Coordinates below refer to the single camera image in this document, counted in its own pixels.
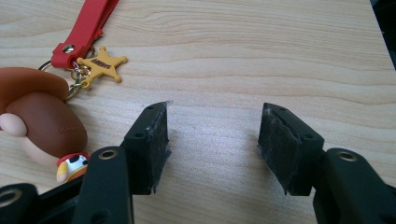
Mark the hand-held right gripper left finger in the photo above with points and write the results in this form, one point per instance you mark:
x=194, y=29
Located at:
x=146, y=149

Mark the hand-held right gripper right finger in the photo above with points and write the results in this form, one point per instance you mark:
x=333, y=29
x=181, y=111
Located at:
x=289, y=152

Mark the yellow star charm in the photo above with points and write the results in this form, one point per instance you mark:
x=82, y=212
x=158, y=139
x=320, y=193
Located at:
x=101, y=66

